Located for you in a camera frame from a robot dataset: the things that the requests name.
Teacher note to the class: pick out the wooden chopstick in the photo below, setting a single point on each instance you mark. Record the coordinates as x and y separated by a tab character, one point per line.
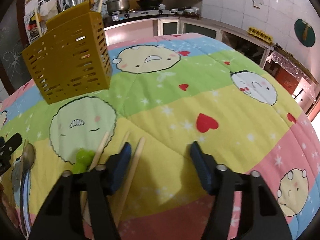
124	140
128	181
95	161

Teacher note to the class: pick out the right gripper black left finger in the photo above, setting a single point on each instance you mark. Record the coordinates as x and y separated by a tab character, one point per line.
60	215

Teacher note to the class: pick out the wall socket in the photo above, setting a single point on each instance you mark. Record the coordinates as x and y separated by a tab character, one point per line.
257	3

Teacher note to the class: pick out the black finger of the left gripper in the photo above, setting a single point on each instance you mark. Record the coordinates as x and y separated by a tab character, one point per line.
7	148

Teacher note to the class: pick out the yellow perforated utensil holder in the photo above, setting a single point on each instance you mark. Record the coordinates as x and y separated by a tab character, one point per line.
71	58

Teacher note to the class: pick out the colourful cartoon quilt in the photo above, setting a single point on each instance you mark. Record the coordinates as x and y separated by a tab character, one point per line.
174	90

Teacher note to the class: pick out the yellow egg tray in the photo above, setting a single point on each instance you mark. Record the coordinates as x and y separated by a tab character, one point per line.
260	35

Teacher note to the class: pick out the black wok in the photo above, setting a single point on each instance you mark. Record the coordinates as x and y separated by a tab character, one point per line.
149	4

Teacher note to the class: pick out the metal spoon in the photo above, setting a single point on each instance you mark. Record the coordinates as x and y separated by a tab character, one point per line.
28	159

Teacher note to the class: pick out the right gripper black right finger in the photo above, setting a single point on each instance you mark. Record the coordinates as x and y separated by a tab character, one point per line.
260	214

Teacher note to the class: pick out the gas stove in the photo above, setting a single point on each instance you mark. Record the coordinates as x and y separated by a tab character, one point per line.
133	16

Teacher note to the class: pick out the green bear-handled utensil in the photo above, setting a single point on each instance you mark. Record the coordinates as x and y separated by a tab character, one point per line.
83	161

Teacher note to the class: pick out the steel cooking pot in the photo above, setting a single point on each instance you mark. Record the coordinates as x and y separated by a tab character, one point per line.
114	6

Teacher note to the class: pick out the green round wall hanger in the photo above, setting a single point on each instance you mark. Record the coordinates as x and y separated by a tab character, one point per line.
305	33

